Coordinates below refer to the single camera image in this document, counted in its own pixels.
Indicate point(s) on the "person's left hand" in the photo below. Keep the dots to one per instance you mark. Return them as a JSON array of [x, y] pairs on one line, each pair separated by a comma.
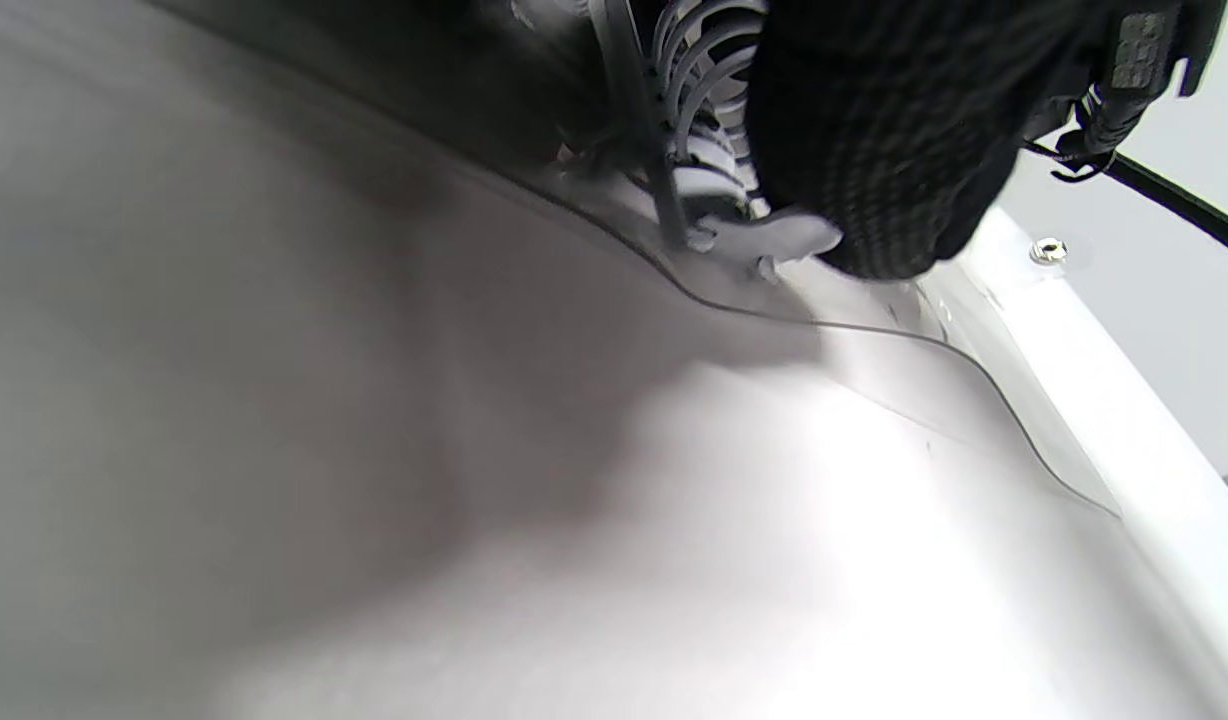
[[874, 130]]

